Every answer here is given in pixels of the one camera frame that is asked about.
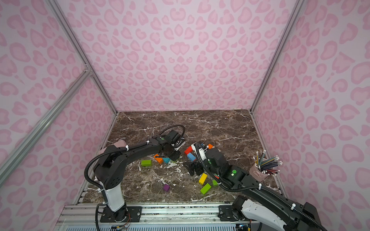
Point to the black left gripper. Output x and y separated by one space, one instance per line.
175 152

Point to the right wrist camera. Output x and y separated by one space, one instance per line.
201 150

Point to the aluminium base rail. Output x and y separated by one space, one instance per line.
174 216

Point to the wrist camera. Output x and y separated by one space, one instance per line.
201 150
181 142

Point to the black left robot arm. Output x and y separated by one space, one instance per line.
107 170

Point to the green block bottom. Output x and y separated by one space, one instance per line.
205 188

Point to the light blue block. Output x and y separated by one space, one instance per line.
191 157

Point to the purple cube block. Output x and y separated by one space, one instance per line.
166 187

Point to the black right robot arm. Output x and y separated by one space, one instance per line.
256 201

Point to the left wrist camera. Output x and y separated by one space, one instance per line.
181 142

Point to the red block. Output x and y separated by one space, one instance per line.
188 150

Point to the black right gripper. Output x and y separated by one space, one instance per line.
198 165

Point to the pink pencil case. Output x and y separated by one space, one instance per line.
118 144

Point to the yellow block centre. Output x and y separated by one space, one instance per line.
203 179

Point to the bundle of pencils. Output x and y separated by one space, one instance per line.
265 165

